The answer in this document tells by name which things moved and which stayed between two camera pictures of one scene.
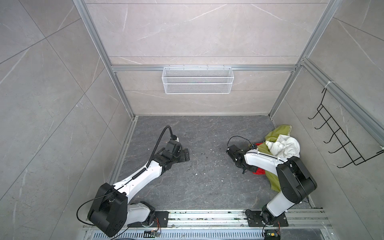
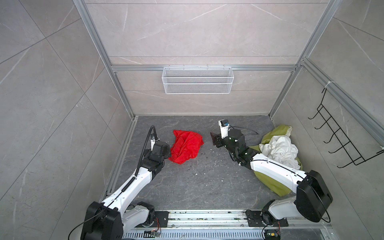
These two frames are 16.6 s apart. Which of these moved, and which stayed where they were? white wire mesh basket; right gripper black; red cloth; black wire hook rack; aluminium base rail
Moved: right gripper black; red cloth
Stayed: white wire mesh basket; black wire hook rack; aluminium base rail
